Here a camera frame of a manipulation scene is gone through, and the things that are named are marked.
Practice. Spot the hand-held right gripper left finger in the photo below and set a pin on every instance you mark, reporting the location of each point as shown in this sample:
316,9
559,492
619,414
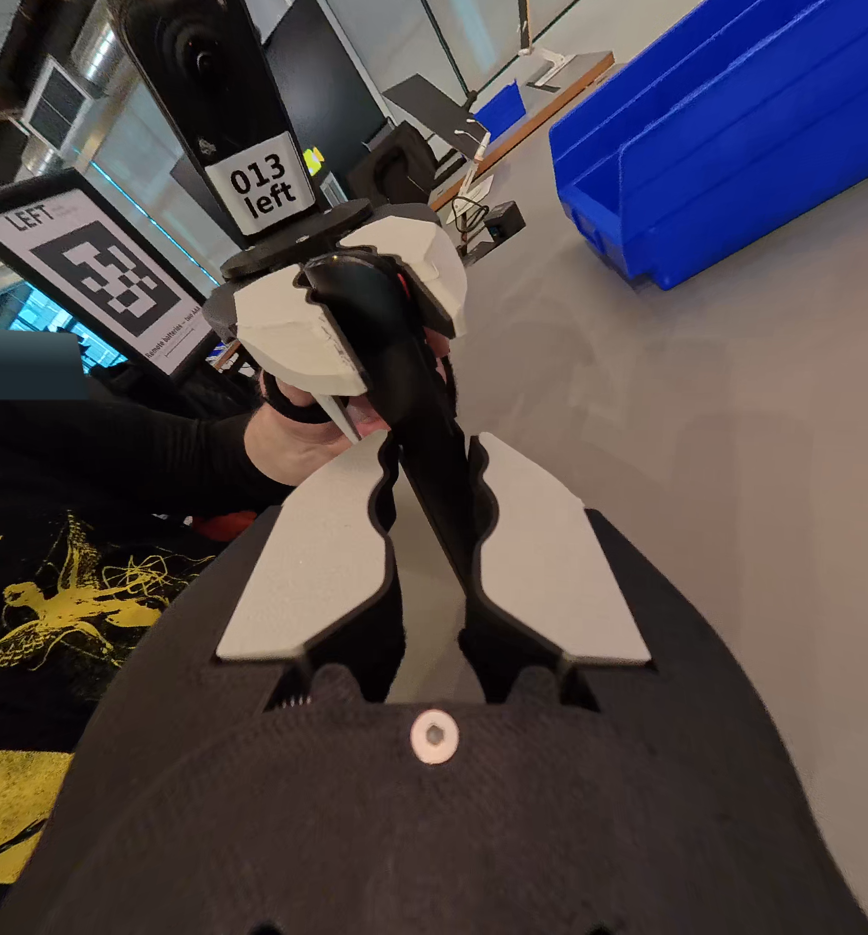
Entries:
309,577

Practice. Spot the white air vent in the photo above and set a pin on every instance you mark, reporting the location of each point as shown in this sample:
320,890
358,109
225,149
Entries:
58,106

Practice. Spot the black bag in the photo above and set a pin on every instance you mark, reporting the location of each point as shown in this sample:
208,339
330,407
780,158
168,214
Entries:
397,168

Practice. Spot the black yellow printed shirt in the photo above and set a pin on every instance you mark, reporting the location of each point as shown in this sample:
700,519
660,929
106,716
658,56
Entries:
39,606

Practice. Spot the black framed marker sign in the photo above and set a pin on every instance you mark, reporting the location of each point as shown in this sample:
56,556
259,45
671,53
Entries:
98,270

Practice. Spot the black board document stand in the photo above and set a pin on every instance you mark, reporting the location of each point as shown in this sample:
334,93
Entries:
426,102

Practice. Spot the small blue bin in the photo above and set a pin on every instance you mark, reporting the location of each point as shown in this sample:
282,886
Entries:
503,109

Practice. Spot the black charger box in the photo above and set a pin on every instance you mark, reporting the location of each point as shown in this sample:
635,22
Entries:
503,219

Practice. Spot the black remote control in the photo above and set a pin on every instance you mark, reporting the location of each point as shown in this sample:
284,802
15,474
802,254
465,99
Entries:
404,365

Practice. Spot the blue plastic bin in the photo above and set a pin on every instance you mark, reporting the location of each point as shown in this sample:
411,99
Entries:
733,146

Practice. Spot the grey desk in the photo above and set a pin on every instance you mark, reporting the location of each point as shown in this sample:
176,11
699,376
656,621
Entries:
696,475

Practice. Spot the person's left hand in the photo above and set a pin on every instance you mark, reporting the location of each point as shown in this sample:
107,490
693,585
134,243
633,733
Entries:
295,453

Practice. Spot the black television screen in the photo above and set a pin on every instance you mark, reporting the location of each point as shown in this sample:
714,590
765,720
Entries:
324,73

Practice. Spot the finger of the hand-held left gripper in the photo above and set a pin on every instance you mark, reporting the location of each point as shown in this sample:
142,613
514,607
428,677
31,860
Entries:
434,256
288,336

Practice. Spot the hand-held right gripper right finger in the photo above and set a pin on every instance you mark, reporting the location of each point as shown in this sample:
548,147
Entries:
558,577

